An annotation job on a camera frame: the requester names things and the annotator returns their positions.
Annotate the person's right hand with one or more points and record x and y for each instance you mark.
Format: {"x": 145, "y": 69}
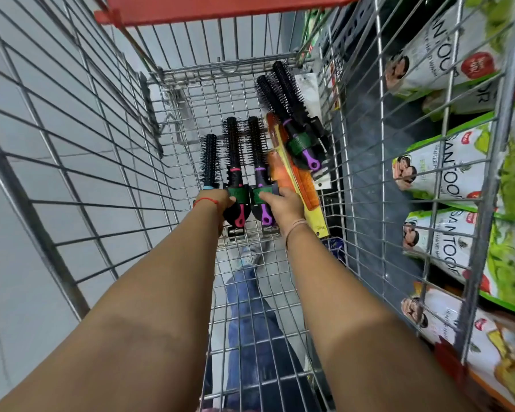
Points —
{"x": 288, "y": 208}

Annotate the person's left hand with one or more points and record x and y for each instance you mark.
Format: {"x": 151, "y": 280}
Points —
{"x": 216, "y": 200}

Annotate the person's right fingers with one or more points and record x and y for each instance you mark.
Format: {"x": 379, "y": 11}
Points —
{"x": 269, "y": 197}

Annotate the person's left fingers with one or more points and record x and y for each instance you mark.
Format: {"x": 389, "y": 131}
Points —
{"x": 230, "y": 200}

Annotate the person's right forearm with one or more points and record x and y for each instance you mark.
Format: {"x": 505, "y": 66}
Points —
{"x": 347, "y": 321}

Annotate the person's left forearm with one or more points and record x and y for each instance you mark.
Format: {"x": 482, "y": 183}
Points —
{"x": 146, "y": 321}

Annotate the orange comb pack yellow card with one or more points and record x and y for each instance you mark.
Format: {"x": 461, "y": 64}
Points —
{"x": 302, "y": 184}

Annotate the person's grey shoe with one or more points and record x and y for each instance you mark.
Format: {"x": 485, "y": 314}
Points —
{"x": 249, "y": 258}

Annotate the blue packet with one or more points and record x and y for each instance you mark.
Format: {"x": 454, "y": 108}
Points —
{"x": 337, "y": 248}

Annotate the black round brush white card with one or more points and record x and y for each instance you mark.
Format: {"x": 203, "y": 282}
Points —
{"x": 289, "y": 85}

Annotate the shelf price tag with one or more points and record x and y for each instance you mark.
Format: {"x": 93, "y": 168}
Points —
{"x": 335, "y": 83}

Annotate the person's blue jeans leg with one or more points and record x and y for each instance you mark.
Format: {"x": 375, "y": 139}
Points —
{"x": 257, "y": 338}

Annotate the white green refill pouch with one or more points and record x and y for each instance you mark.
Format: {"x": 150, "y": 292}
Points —
{"x": 450, "y": 244}
{"x": 459, "y": 162}
{"x": 489, "y": 351}
{"x": 467, "y": 100}
{"x": 446, "y": 47}

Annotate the red plastic cart bar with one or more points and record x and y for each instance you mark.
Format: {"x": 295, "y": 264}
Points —
{"x": 223, "y": 6}

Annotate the red plastic cart corner guard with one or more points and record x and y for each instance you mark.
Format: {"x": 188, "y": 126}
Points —
{"x": 451, "y": 361}

